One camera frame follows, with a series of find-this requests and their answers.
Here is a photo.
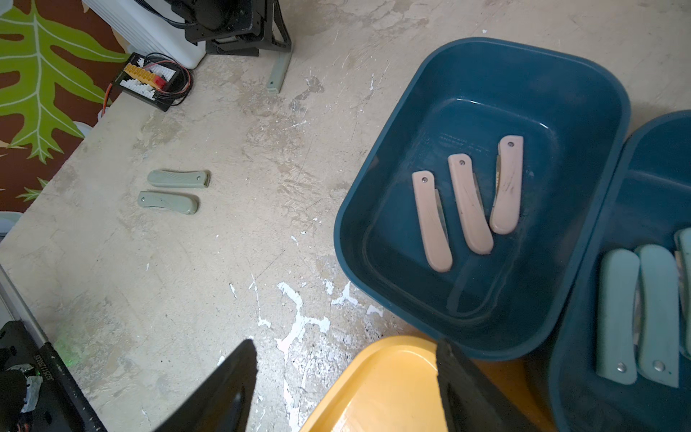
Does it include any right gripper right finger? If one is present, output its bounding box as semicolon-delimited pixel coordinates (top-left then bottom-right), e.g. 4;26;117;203
437;338;537;431

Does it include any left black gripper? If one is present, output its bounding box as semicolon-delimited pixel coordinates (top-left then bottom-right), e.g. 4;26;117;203
169;0;293;57

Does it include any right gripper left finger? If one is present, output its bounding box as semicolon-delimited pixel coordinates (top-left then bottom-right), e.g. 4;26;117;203
157;339;257;432

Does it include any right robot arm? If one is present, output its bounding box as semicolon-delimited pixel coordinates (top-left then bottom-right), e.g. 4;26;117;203
1;321;534;431

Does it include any yellow storage box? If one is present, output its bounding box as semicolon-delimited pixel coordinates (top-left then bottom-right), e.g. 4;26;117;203
302;336;556;431

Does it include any right teal storage box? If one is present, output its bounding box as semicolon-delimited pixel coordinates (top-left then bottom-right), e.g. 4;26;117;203
545;111;690;431

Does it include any teal storage box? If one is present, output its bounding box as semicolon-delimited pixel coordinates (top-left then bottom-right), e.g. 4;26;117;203
545;111;690;431
334;37;631;361

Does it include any left teal storage box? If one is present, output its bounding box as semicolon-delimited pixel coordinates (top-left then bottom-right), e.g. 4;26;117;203
334;37;631;361

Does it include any yellow connector power board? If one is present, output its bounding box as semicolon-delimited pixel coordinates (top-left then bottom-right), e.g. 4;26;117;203
113;52;194;112

